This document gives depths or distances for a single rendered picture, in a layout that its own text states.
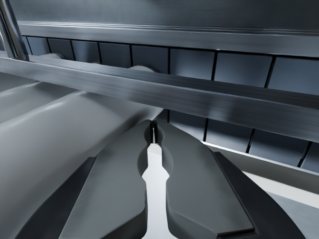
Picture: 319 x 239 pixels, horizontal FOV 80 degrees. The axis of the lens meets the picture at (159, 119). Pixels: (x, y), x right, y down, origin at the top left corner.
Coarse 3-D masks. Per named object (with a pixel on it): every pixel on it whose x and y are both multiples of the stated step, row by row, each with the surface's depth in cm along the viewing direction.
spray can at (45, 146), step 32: (64, 96) 12; (96, 96) 12; (0, 128) 8; (32, 128) 9; (64, 128) 9; (96, 128) 11; (128, 128) 13; (0, 160) 7; (32, 160) 8; (64, 160) 9; (0, 192) 7; (32, 192) 8; (0, 224) 7
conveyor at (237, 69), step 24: (0, 48) 27; (48, 48) 23; (72, 48) 21; (96, 48) 19; (120, 48) 18; (144, 48) 17; (168, 48) 16; (192, 48) 18; (168, 72) 17; (192, 72) 16; (216, 72) 15; (240, 72) 14; (264, 72) 13; (288, 72) 13; (312, 72) 12; (168, 120) 20; (192, 120) 18; (216, 120) 17; (216, 144) 18; (240, 144) 17; (264, 144) 16; (288, 144) 15; (312, 144) 14; (312, 168) 15
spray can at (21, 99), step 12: (24, 84) 14; (36, 84) 14; (48, 84) 15; (0, 96) 12; (12, 96) 13; (24, 96) 13; (36, 96) 13; (48, 96) 14; (60, 96) 14; (0, 108) 12; (12, 108) 12; (24, 108) 12; (0, 120) 11
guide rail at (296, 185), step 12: (156, 144) 17; (228, 156) 15; (240, 156) 15; (240, 168) 14; (252, 168) 14; (264, 168) 14; (276, 168) 14; (288, 168) 14; (264, 180) 13; (276, 180) 13; (288, 180) 13; (300, 180) 13; (312, 180) 13; (276, 192) 13; (288, 192) 13; (300, 192) 12; (312, 192) 12; (312, 204) 12
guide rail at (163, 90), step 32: (0, 64) 13; (32, 64) 12; (64, 64) 11; (96, 64) 11; (128, 96) 9; (160, 96) 8; (192, 96) 8; (224, 96) 7; (256, 96) 7; (288, 96) 7; (256, 128) 7; (288, 128) 6
